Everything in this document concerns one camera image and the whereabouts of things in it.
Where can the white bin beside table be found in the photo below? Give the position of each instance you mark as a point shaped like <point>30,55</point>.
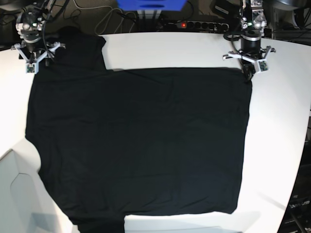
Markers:
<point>25,206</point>

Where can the black power strip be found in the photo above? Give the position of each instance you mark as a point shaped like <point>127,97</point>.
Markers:
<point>195,26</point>

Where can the blue box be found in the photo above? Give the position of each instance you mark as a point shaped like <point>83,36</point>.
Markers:
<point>165,5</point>

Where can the black T-shirt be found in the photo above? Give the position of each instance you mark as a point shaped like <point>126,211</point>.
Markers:
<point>153,142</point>

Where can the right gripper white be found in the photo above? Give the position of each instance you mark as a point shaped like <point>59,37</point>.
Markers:
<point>35,57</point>

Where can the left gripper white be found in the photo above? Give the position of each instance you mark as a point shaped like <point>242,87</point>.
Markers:
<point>256,63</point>

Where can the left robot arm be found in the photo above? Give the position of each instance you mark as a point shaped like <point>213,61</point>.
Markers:
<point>245,40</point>

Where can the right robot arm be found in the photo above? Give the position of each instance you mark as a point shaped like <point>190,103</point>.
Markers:
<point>31,27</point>

